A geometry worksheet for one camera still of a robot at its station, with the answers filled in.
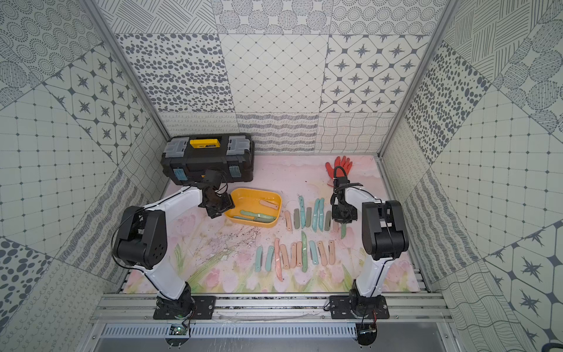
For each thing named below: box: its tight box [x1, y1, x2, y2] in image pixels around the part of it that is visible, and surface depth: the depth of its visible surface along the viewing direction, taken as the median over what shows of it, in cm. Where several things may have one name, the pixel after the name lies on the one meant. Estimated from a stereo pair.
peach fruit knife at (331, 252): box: [328, 239, 336, 266], surface depth 88 cm
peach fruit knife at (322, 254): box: [316, 240, 328, 267], surface depth 88 cm
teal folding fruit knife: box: [308, 240, 319, 265], surface depth 88 cm
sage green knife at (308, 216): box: [305, 206, 312, 228], surface depth 100 cm
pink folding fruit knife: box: [280, 243, 290, 270], surface depth 87 cm
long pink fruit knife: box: [259, 200, 279, 210], surface depth 103 cm
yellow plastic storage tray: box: [224, 187, 283, 229], surface depth 101 cm
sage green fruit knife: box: [293, 208, 300, 230], surface depth 98 cm
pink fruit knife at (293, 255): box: [290, 242, 297, 269], surface depth 87 cm
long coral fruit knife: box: [274, 237, 284, 283], surface depth 87 cm
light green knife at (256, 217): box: [233, 209, 277, 223], surface depth 98 cm
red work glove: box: [325, 155, 353, 179], surface depth 120 cm
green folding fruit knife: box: [301, 230, 308, 273], surface depth 88 cm
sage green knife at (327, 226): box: [324, 210, 332, 231], surface depth 97 cm
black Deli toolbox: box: [160, 132, 255, 186], surface depth 100 cm
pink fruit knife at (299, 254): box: [296, 241, 303, 267], surface depth 88 cm
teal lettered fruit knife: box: [298, 195, 307, 229], surface depth 100 cm
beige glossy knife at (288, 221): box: [284, 210, 293, 232], surface depth 97 cm
